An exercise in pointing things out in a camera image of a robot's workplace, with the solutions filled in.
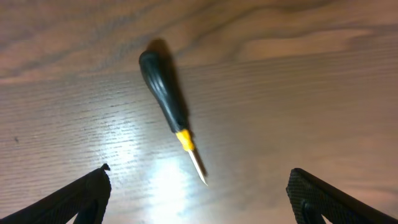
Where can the black yellow screwdriver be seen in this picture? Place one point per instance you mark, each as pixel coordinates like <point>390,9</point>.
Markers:
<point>164,91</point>

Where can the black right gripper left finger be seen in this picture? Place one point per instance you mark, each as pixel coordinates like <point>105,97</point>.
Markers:
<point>84,200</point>

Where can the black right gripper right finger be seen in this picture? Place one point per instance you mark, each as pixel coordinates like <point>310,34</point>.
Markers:
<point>315,201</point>

